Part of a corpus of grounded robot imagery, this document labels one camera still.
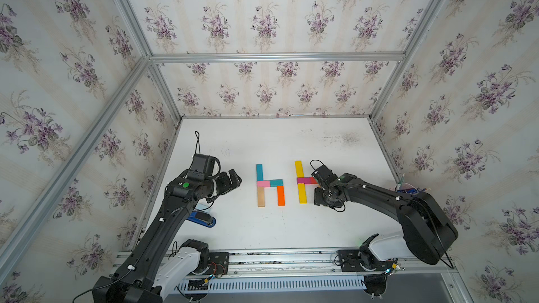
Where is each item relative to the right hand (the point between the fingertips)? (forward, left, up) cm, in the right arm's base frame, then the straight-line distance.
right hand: (324, 201), depth 88 cm
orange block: (+1, +19, +1) cm, 19 cm away
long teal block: (+13, +29, +1) cm, 31 cm away
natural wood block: (+2, +27, 0) cm, 27 cm away
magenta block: (+9, +7, +1) cm, 12 cm away
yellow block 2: (+1, +9, 0) cm, 9 cm away
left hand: (-1, +36, +15) cm, 39 cm away
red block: (0, +8, +18) cm, 20 cm away
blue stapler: (-9, +50, +3) cm, 51 cm away
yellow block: (+16, +10, 0) cm, 18 cm away
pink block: (+8, +27, 0) cm, 28 cm away
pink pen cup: (+3, -32, +9) cm, 33 cm away
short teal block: (+8, +21, 0) cm, 23 cm away
